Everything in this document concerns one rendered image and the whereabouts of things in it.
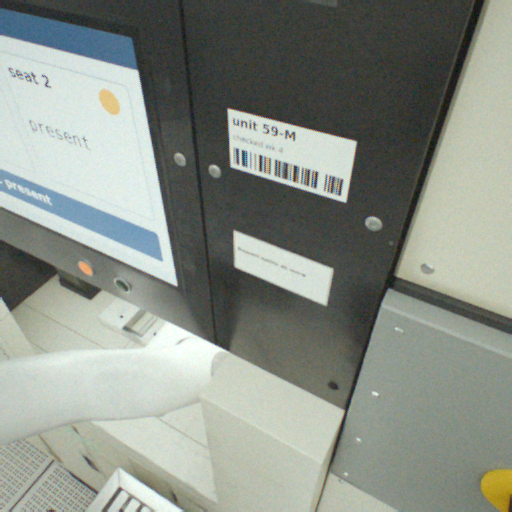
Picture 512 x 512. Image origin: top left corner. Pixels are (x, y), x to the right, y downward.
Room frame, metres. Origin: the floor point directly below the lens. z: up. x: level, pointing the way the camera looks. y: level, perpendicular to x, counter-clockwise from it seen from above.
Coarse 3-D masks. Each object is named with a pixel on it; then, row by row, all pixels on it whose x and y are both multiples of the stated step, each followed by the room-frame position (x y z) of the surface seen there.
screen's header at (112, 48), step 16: (0, 16) 0.32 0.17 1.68; (16, 16) 0.31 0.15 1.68; (32, 16) 0.30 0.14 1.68; (0, 32) 0.32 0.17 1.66; (16, 32) 0.31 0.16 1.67; (32, 32) 0.31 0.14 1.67; (48, 32) 0.30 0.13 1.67; (64, 32) 0.29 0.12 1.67; (80, 32) 0.28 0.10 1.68; (96, 32) 0.28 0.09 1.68; (64, 48) 0.29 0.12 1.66; (80, 48) 0.28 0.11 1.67; (96, 48) 0.28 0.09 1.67; (112, 48) 0.27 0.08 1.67; (128, 48) 0.26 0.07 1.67; (128, 64) 0.27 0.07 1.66
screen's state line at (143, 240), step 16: (0, 176) 0.37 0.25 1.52; (16, 176) 0.35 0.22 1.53; (16, 192) 0.36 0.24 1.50; (32, 192) 0.34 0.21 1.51; (48, 192) 0.33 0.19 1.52; (48, 208) 0.34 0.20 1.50; (64, 208) 0.32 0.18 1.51; (80, 208) 0.31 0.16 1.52; (96, 208) 0.30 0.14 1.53; (80, 224) 0.32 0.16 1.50; (96, 224) 0.30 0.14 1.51; (112, 224) 0.29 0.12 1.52; (128, 224) 0.28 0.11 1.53; (112, 240) 0.30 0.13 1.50; (128, 240) 0.29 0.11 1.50; (144, 240) 0.28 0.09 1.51; (160, 256) 0.27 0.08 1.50
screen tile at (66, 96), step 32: (32, 64) 0.31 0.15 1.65; (32, 96) 0.32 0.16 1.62; (64, 96) 0.30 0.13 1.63; (128, 96) 0.27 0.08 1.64; (96, 128) 0.29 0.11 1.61; (128, 128) 0.27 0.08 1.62; (64, 160) 0.31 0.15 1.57; (96, 160) 0.29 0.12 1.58; (128, 160) 0.28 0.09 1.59; (96, 192) 0.30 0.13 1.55; (128, 192) 0.28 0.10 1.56
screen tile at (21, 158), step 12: (0, 96) 0.34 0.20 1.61; (0, 108) 0.34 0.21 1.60; (0, 120) 0.34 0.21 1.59; (12, 120) 0.34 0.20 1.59; (0, 132) 0.35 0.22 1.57; (12, 132) 0.34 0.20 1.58; (0, 144) 0.35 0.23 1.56; (12, 144) 0.34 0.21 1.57; (0, 156) 0.36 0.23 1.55; (12, 156) 0.35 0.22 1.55; (24, 156) 0.34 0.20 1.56; (24, 168) 0.34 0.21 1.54
